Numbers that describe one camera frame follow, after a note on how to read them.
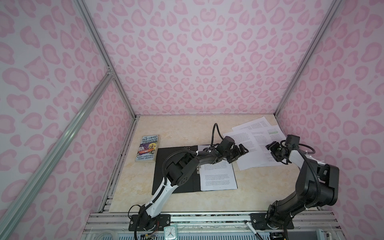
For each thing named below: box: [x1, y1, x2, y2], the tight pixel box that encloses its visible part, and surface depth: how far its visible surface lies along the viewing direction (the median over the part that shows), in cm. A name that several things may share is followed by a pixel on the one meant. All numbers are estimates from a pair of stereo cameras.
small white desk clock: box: [163, 224, 178, 240], surface depth 70 cm
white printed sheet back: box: [222, 128, 268, 171], surface depth 103 cm
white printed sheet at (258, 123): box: [231, 116, 272, 131], surface depth 116 cm
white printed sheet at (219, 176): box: [197, 145, 238, 192], surface depth 90 cm
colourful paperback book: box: [135, 134, 159, 162], surface depth 100 cm
